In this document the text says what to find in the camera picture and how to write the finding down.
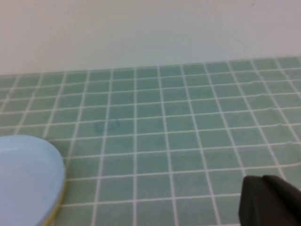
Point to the yellow round plastic plate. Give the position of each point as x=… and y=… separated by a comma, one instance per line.
x=60, y=204

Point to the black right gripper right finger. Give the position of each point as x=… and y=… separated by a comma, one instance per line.
x=284, y=200

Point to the light blue round plastic plate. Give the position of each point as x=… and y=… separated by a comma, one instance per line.
x=26, y=179

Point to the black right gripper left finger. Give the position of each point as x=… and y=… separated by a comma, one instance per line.
x=254, y=204

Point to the green white-checked tablecloth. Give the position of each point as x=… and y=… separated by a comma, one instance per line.
x=164, y=129

